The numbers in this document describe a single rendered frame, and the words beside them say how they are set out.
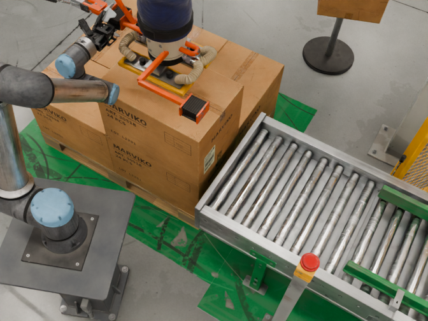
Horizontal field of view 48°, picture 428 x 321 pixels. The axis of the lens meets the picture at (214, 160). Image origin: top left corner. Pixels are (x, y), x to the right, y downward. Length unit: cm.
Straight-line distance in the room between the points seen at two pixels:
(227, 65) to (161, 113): 87
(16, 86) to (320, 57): 273
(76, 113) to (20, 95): 125
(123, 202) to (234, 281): 93
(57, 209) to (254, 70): 155
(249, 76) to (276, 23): 127
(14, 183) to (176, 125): 73
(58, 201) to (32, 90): 53
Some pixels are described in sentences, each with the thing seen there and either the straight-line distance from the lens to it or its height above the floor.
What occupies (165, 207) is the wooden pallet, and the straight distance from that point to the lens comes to 301.
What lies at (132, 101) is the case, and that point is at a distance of 229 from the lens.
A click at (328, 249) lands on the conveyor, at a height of 49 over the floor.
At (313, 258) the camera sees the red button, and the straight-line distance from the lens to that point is 182.
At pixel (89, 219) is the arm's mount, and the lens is 220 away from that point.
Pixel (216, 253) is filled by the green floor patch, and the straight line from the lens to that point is 290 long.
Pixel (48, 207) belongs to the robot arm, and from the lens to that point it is 195.
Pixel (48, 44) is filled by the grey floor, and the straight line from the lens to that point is 405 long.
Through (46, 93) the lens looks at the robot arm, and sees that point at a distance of 161.
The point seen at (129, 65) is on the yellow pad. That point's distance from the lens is 218.
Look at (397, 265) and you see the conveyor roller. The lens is 247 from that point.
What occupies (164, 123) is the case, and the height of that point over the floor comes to 94.
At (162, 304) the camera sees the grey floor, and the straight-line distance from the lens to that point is 281.
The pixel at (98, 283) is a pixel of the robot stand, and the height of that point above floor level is 75.
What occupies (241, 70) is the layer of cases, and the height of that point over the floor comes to 54.
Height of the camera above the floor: 269
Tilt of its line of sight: 57 degrees down
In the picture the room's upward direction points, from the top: 3 degrees clockwise
